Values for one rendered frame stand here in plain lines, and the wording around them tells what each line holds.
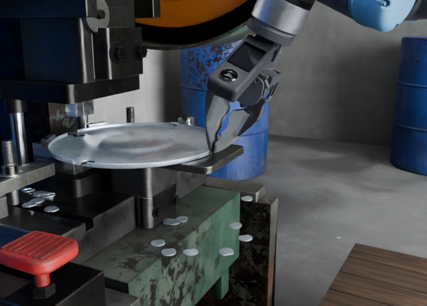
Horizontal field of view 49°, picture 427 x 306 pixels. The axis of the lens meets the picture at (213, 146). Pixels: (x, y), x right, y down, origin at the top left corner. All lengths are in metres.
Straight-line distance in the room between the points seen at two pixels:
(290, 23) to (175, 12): 0.50
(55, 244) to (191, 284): 0.37
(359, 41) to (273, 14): 3.35
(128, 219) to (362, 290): 0.67
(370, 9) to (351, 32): 3.41
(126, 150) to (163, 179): 0.09
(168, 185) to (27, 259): 0.38
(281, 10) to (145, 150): 0.30
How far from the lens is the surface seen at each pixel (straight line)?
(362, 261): 1.39
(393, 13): 0.62
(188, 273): 0.83
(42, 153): 0.87
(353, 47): 4.02
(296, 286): 1.92
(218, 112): 0.73
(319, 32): 4.07
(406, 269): 1.39
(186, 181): 0.95
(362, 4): 0.61
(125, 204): 0.78
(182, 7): 1.13
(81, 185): 0.81
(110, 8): 0.83
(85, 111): 0.87
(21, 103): 0.86
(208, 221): 0.86
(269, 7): 0.67
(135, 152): 0.76
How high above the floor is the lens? 0.99
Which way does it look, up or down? 15 degrees down
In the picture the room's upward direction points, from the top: straight up
